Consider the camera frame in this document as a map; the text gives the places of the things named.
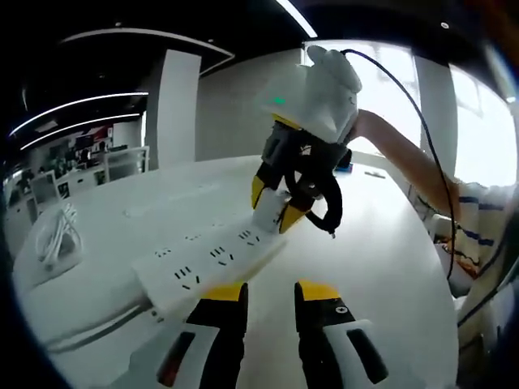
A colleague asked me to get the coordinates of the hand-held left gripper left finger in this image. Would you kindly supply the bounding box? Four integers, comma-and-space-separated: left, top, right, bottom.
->
131, 282, 249, 389

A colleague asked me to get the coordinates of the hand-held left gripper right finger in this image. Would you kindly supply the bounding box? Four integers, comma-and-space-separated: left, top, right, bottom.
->
294, 280, 406, 389

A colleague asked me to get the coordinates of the white charger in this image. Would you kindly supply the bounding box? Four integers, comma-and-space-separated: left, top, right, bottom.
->
253, 189, 294, 234

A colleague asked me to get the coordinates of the black charger cable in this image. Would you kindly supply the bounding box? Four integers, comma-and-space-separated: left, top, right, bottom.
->
283, 161, 344, 240

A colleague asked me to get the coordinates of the white desk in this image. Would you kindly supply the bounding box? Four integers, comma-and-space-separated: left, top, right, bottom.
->
11, 153, 461, 389

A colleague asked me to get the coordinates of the wide white pillar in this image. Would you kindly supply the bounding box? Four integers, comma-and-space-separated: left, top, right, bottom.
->
145, 49, 202, 171

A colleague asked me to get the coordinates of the white office chair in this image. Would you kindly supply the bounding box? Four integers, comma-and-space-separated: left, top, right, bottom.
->
30, 169, 62, 210
104, 145, 151, 182

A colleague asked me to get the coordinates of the person's striped white shirt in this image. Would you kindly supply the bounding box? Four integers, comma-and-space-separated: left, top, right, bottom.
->
407, 182, 514, 293

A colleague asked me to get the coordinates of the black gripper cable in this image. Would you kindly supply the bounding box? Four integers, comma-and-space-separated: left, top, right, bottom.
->
457, 237, 517, 330
342, 48, 461, 280

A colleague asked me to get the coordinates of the white power strip cable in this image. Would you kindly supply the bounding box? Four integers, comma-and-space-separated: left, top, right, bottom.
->
34, 202, 163, 353

